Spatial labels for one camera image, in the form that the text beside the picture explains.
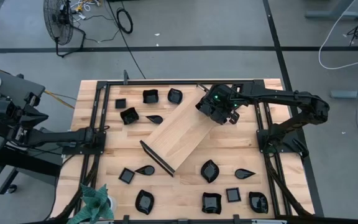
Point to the black side table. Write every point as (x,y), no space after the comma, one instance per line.
(11,85)

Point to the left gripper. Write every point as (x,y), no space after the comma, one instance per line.
(15,119)

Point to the black floor fan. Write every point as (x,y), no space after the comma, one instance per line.
(57,21)

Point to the black wavy square plate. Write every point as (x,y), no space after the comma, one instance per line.
(150,96)
(211,203)
(129,115)

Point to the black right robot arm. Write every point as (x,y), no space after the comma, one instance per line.
(275,95)

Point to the green paper plant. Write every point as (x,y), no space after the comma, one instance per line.
(95,203)

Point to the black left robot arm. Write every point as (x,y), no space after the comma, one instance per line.
(57,137)

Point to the black oval leaf plate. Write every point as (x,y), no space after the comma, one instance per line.
(175,96)
(144,202)
(258,202)

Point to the wooden shelf riser black legs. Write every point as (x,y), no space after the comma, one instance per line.
(179,133)

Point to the small black square plate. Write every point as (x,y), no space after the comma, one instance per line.
(126,175)
(233,195)
(120,103)

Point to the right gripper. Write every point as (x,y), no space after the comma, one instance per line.
(221,109)

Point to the black teardrop plate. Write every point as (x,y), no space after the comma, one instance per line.
(154,119)
(244,173)
(145,170)

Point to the white plant pot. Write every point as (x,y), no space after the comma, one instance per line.
(113,203)

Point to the grey desk foot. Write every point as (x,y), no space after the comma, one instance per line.
(334,14)
(346,94)

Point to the black pointed leaf plate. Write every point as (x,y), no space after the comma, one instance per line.
(210,171)

